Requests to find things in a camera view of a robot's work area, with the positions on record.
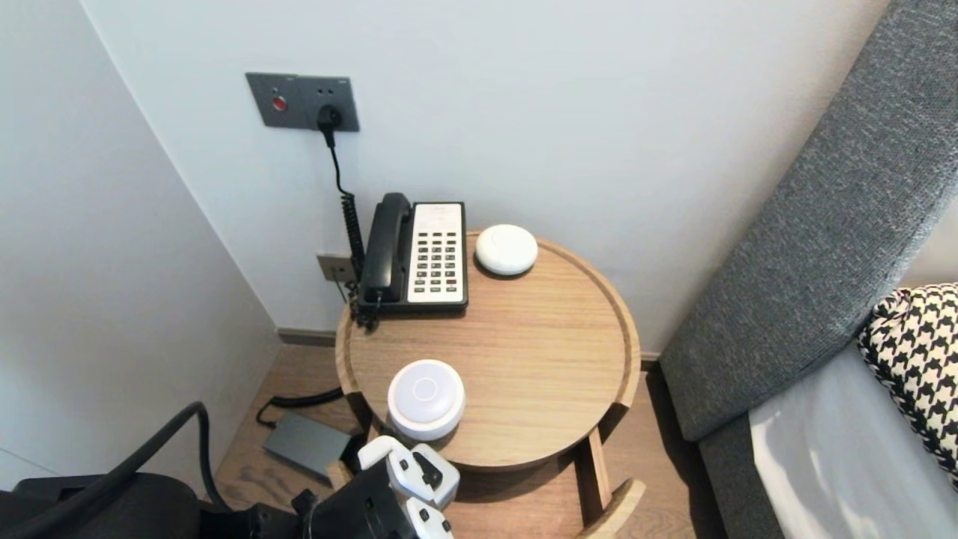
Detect white round cylinder speaker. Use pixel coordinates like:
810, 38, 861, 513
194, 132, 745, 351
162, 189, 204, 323
387, 359, 466, 442

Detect curved wooden table drawer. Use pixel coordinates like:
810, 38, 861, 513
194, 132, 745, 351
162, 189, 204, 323
323, 423, 646, 539

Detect grey power adapter box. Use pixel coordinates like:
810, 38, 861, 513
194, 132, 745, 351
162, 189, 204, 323
263, 411, 353, 481

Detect round wooden bedside table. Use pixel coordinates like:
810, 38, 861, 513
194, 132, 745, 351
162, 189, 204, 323
335, 231, 643, 474

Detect black white desk telephone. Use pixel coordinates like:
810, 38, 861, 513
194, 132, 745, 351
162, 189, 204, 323
358, 201, 470, 314

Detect black telephone handset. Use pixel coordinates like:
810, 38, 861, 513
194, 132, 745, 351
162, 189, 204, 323
362, 192, 414, 304

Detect flat white dome device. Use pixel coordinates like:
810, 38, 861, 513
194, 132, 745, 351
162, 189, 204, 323
475, 224, 539, 277

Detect white bed sheet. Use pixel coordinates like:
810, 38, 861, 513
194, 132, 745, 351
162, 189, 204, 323
748, 341, 958, 539

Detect grey fabric headboard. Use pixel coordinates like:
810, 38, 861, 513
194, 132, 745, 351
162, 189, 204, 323
659, 0, 958, 539

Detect black white houndstooth pillow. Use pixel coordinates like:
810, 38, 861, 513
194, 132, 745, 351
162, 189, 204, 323
855, 283, 958, 491

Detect black coiled handset cord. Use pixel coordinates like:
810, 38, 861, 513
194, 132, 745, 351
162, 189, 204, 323
349, 288, 384, 332

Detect beige phone wall plate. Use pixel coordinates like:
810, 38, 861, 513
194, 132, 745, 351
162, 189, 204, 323
316, 253, 359, 284

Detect black plug coiled power cord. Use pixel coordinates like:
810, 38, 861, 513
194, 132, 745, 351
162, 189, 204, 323
257, 105, 367, 429

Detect grey wall socket panel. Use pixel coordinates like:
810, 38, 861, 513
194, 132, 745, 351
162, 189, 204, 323
296, 75, 361, 134

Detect grey switch panel red button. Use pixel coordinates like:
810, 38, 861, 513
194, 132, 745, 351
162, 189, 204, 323
246, 73, 300, 130

